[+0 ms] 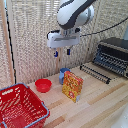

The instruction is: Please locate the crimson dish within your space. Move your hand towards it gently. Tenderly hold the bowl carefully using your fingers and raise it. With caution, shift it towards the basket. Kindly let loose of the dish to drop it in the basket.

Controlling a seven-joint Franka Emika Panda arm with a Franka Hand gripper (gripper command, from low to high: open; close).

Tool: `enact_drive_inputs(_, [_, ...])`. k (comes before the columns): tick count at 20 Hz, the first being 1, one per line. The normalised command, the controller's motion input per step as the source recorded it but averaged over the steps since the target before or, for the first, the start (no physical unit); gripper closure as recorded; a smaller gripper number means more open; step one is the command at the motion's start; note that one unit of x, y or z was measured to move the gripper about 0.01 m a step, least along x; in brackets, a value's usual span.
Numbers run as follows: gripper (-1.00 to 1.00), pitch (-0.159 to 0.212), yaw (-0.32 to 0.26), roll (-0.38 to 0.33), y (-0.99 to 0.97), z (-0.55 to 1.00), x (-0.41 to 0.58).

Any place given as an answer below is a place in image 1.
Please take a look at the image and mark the yellow red food box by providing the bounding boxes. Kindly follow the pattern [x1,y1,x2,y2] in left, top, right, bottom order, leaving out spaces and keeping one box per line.
[61,70,84,103]

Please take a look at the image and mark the black dish rack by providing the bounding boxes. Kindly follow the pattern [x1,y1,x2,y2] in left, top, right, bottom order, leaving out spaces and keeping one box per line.
[79,63,112,85]

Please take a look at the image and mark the red shopping basket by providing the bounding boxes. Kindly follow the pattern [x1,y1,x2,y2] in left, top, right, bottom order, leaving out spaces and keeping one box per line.
[0,82,51,128]

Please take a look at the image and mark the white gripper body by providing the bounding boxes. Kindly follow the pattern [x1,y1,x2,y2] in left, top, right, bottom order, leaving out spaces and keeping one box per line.
[46,28,82,50]

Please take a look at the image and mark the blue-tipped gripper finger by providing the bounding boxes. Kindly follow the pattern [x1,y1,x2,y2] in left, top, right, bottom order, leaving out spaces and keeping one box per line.
[66,47,72,56]
[53,48,59,58]

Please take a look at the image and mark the black toaster oven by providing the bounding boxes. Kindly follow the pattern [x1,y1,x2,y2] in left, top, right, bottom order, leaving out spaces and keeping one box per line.
[92,37,128,80]

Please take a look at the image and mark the red bowl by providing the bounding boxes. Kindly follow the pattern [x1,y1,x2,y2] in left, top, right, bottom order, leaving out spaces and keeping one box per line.
[34,78,53,94]

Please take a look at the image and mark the black cable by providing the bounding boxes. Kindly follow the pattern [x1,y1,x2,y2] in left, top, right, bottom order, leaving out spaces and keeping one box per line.
[80,16,128,37]

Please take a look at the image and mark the blue cup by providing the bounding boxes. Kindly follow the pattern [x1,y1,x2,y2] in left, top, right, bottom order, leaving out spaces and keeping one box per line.
[58,67,71,85]

